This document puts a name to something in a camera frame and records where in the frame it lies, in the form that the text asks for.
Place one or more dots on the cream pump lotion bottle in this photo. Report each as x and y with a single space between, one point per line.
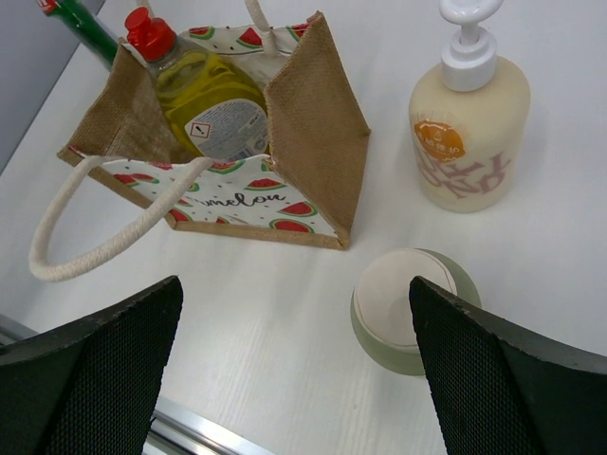
467 115

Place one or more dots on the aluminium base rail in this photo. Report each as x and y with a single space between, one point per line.
177 430

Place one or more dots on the yellow red-capped bottle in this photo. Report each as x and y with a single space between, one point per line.
213 107

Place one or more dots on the burlap watermelon canvas bag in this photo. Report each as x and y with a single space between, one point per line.
304 191

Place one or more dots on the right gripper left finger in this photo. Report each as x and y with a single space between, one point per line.
90 386

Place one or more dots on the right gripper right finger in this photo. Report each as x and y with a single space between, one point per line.
498 388

